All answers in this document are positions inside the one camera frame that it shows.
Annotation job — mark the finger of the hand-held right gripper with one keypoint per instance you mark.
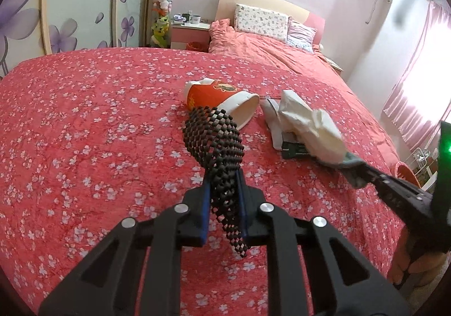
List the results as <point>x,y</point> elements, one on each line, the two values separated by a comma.
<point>401,203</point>
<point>391,178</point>

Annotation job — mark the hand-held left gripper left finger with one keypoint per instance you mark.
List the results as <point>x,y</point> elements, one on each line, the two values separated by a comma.
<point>206,203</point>

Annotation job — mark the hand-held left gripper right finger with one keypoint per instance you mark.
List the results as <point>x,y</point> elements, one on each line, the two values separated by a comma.
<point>242,207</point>

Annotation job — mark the orange laundry basket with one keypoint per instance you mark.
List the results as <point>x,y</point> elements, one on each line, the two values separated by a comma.
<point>405,173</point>

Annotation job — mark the grey cloth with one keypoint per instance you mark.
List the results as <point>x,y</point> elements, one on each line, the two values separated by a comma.
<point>356,170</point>

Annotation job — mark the black mesh net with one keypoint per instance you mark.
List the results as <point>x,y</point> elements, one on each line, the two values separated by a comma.
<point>215,140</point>

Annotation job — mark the white tissue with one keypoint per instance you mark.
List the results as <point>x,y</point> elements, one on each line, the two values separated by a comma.
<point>317,133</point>

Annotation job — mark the tissue pack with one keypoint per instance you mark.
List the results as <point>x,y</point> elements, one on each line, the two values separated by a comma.
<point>273,119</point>

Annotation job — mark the pink curtain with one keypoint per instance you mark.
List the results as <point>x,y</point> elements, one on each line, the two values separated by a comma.
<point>419,83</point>

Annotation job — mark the red paper cup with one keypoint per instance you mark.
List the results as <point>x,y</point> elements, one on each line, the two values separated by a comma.
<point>211,92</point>

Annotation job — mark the pink and white nightstand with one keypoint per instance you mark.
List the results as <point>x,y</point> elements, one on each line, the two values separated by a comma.
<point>333,62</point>
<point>186,34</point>

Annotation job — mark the red floral blanket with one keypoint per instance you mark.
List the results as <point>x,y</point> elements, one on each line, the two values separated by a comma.
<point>88,143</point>

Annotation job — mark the small red bin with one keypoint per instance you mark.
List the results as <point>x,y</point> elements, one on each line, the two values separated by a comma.
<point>195,46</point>

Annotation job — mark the striped pink pillow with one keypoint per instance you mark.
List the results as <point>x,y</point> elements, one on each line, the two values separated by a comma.
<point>301,34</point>

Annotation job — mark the green plush toy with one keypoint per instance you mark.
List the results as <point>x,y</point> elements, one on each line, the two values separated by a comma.
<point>159,30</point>

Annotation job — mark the white mug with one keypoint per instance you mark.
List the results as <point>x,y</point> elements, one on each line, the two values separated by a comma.
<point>196,19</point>

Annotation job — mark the floral white pillow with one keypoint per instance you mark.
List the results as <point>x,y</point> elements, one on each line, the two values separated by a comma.
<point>260,22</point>

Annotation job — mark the dark mug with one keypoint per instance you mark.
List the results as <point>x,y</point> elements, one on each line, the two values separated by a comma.
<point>185,16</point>

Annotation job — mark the beige and pink headboard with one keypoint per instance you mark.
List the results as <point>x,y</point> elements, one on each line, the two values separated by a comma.
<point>229,2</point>

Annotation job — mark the floral sliding door wardrobe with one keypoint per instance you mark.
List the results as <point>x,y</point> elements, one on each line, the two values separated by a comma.
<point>70,2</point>

